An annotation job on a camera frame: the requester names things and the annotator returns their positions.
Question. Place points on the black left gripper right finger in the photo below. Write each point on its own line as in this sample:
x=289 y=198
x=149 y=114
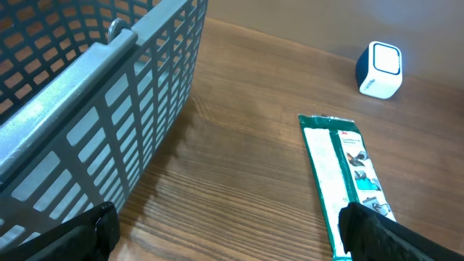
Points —
x=368 y=235

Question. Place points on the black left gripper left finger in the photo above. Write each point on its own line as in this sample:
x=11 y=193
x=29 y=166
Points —
x=92 y=235

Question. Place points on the green sponge package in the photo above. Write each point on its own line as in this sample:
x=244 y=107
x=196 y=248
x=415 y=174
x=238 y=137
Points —
x=343 y=172

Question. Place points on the white barcode scanner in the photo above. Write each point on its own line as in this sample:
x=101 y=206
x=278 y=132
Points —
x=378 y=71

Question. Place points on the grey plastic shopping basket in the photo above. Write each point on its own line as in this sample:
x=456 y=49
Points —
x=89 y=90

